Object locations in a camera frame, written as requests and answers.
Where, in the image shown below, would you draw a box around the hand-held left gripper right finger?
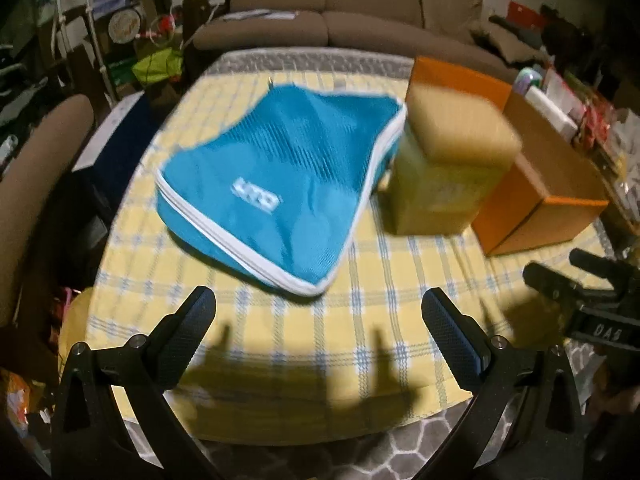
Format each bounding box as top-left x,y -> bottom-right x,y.
421,287 -> 586,480

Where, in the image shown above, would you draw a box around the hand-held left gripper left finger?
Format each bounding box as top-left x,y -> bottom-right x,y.
50,286 -> 221,480

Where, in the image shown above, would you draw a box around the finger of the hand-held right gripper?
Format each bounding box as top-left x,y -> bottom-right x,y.
569,248 -> 640,288
523,261 -> 623,311

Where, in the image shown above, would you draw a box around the blue zippered fabric pouch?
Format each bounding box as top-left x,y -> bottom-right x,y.
155,82 -> 407,297

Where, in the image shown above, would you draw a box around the yellow plaid cloth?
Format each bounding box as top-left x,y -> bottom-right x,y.
60,71 -> 613,443

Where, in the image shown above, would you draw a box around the orange open cardboard box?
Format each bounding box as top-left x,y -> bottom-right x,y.
407,56 -> 610,257

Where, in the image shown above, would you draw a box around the yellow square box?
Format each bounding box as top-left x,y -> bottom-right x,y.
385,82 -> 523,236

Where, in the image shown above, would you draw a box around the white bottle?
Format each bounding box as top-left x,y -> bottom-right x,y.
522,85 -> 578,136

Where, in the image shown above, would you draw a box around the navy box with white top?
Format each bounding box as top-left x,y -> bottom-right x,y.
72,91 -> 166,211

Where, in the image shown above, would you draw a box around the pastel iridescent container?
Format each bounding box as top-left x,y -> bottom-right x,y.
515,71 -> 544,94

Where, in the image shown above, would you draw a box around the brown upholstered chair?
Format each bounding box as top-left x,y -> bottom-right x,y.
0,94 -> 96,331

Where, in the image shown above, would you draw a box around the brown cushion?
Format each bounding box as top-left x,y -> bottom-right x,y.
472,25 -> 546,63

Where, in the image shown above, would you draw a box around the green bag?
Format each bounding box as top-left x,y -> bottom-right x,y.
132,49 -> 186,86

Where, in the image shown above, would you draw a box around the red box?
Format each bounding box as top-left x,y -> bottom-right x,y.
507,0 -> 547,31

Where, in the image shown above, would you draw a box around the red white toy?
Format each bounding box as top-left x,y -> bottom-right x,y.
145,15 -> 177,41

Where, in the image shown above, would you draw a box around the round white orange sign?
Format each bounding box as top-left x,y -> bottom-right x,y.
107,7 -> 143,43

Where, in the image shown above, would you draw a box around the papers on sofa seat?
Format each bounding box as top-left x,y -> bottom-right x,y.
222,9 -> 296,23

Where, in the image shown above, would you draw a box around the brown sofa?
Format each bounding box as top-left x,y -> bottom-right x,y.
192,0 -> 521,83

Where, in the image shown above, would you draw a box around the white pole rack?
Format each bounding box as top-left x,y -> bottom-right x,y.
52,0 -> 112,101

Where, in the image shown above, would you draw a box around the white cable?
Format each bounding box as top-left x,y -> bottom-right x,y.
181,0 -> 228,53

